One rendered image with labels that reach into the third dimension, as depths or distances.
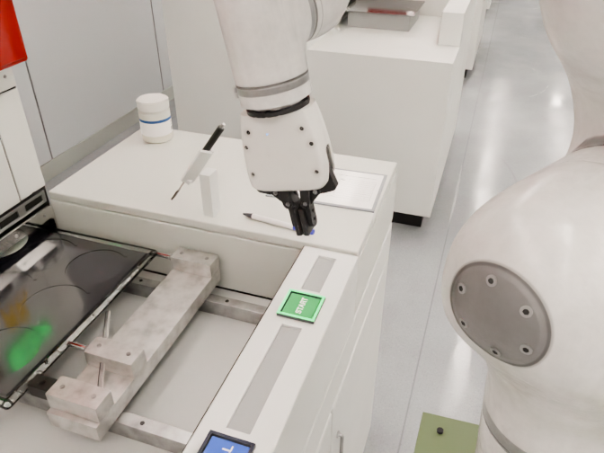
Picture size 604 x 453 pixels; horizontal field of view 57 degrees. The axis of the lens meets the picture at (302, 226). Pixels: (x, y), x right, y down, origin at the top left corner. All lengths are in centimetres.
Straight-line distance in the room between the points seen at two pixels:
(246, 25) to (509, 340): 41
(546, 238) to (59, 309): 80
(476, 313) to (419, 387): 168
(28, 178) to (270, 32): 67
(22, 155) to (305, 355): 65
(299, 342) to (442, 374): 135
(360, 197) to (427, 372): 111
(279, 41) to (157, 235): 57
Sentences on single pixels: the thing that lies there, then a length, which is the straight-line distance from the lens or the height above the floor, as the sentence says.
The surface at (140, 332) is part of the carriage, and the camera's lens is 92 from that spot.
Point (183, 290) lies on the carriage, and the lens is 98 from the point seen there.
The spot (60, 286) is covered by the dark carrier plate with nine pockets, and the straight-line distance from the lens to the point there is 103.
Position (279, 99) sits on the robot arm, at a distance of 61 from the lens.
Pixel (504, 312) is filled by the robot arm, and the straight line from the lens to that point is 32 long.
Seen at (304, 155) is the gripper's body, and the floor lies 122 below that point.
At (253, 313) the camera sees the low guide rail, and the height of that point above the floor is 85.
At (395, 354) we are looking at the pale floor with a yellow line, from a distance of 210.
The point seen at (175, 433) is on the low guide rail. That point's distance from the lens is 82.
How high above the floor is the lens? 150
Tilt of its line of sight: 33 degrees down
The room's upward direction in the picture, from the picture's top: straight up
